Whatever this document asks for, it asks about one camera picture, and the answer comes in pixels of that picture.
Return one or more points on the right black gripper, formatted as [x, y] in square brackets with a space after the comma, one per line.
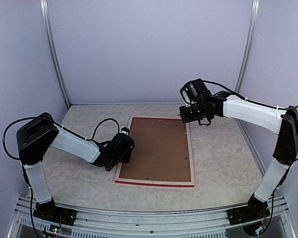
[185, 116]

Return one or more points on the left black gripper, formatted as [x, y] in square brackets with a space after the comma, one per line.
[126, 159]

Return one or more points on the red wooden picture frame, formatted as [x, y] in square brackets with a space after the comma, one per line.
[154, 183]

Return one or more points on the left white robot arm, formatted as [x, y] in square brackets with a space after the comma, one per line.
[42, 133]

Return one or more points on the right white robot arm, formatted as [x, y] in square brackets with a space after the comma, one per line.
[280, 121]

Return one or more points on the brown frame backing board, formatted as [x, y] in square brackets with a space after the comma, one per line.
[155, 148]

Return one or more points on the aluminium corner post right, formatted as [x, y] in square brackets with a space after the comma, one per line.
[248, 44]

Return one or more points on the aluminium corner post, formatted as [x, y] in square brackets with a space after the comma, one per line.
[248, 44]
[52, 48]

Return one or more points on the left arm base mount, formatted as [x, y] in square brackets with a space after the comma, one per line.
[52, 213]

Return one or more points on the aluminium front rail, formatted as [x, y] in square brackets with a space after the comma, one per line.
[100, 223]

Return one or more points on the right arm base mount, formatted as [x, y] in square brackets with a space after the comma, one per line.
[255, 209]

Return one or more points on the aluminium corner post left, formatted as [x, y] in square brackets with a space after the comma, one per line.
[52, 48]

